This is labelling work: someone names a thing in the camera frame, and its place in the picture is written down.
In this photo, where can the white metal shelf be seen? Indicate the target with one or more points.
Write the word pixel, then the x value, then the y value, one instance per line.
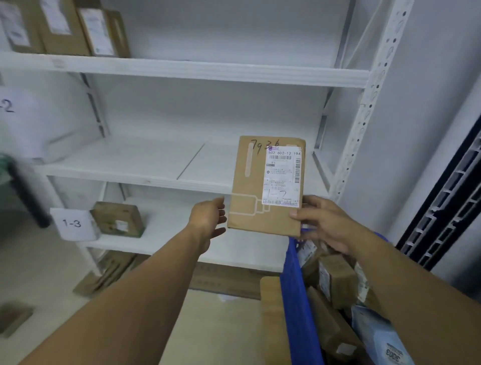
pixel 150 161

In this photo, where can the flattened brown cardboard sheet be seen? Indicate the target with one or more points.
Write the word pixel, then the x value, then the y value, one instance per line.
pixel 233 280

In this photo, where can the brown parcel marked 7936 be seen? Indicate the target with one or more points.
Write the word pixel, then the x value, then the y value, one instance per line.
pixel 32 34

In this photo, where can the square floor drain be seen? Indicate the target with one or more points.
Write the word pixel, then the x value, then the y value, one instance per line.
pixel 15 319

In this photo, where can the green printed cardboard box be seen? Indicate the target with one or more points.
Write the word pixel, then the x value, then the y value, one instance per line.
pixel 109 218

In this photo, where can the person's left forearm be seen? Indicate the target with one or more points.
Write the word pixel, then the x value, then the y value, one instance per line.
pixel 112 312

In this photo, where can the person's right forearm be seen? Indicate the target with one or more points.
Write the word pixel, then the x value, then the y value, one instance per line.
pixel 421 301

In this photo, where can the small parcel yellow tape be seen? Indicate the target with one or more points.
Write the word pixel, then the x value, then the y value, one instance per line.
pixel 120 34

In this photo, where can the person's left hand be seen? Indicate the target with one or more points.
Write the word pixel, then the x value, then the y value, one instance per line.
pixel 204 220

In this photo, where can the white standing air conditioner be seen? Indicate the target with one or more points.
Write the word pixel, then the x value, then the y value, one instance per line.
pixel 421 169

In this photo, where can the pile of parcels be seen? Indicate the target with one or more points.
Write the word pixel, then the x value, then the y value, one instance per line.
pixel 338 278

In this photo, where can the blue plastic crate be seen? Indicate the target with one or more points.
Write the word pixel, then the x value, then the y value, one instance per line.
pixel 297 312

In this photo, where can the brown box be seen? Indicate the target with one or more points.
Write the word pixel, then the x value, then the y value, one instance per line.
pixel 244 222

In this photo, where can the light blue box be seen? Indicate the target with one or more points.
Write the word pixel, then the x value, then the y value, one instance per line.
pixel 379 338

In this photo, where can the small wooden table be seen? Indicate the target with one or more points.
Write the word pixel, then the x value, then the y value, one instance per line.
pixel 272 323

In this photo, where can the white paper shelf label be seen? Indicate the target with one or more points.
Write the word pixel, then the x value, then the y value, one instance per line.
pixel 75 225
pixel 22 128

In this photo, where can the person's right hand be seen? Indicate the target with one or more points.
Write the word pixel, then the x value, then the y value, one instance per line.
pixel 330 225

